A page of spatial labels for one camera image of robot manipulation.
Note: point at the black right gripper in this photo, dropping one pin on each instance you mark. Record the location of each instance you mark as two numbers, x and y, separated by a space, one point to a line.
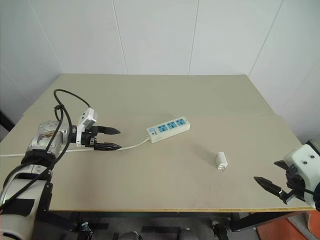
295 182

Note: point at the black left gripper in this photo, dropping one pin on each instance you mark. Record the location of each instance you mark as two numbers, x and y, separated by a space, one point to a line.
88 138

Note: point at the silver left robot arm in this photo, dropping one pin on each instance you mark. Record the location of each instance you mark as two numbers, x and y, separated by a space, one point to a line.
40 142

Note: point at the white plug adapter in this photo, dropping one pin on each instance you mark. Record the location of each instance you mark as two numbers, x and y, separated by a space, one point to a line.
222 161

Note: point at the white power strip blue sockets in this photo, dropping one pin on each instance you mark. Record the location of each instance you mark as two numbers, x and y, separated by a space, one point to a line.
168 128

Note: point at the black caster wheel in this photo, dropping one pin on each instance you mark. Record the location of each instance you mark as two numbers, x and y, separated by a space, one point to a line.
220 229
86 228

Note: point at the dark rounded shape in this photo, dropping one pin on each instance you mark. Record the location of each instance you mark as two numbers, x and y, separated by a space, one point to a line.
188 234
130 235

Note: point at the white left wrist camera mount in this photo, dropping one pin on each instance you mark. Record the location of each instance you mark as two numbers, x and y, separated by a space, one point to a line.
86 119

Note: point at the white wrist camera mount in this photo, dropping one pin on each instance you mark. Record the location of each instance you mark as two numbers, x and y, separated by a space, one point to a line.
306 162
86 119

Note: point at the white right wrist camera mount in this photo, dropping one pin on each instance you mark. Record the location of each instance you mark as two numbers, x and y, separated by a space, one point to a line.
306 162

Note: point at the black metal table frame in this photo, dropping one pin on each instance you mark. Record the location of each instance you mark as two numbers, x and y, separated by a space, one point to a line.
155 214

